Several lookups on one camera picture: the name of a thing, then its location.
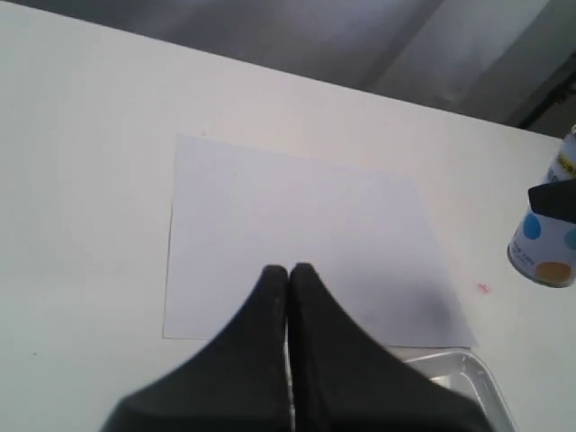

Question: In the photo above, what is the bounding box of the white backdrop curtain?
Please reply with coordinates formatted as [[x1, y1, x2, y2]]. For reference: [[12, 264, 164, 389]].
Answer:
[[34, 1, 575, 136]]

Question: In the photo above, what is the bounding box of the white paper sheet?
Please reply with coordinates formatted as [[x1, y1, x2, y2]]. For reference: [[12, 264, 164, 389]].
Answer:
[[164, 137, 475, 347]]

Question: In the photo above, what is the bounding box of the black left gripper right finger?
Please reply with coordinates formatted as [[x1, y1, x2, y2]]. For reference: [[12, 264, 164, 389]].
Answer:
[[287, 264, 491, 431]]

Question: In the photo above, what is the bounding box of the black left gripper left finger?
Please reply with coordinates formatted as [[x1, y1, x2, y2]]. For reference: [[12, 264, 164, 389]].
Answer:
[[103, 265, 288, 431]]

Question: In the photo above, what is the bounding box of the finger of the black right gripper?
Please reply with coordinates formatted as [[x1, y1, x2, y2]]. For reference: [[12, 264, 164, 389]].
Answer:
[[528, 179, 576, 221]]

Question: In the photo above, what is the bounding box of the spray can with coloured dots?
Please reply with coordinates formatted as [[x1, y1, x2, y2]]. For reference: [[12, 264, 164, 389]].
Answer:
[[507, 130, 575, 288]]

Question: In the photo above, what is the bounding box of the white plastic tray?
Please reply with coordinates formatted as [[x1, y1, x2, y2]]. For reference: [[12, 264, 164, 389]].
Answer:
[[392, 347, 518, 432]]

